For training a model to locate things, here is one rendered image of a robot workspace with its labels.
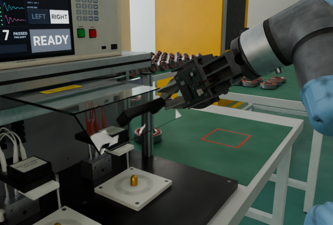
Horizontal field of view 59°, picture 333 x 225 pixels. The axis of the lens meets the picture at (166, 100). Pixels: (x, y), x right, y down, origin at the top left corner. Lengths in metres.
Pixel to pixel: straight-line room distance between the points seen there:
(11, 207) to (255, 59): 0.59
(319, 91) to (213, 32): 3.85
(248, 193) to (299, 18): 0.58
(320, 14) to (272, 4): 5.43
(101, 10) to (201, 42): 3.48
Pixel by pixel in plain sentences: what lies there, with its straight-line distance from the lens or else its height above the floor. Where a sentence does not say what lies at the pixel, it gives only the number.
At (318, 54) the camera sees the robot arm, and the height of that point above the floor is 1.17.
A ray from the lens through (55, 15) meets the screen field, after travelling 0.75.
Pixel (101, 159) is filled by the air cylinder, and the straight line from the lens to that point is 0.90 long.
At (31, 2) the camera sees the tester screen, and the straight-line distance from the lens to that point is 0.72.
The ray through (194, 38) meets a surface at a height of 1.01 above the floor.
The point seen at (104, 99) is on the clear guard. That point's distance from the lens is 0.58.
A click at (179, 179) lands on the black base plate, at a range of 0.89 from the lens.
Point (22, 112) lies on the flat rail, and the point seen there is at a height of 1.03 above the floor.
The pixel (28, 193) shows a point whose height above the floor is 0.88.
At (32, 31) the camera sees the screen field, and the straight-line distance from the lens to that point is 0.72.
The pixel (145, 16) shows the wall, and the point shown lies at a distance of 7.15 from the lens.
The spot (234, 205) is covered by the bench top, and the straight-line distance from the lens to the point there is 0.83.
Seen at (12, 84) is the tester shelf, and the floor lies 1.09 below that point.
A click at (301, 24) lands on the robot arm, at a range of 0.42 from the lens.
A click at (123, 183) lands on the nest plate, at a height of 0.78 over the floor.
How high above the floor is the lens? 1.20
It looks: 14 degrees down
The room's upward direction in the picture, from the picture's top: straight up
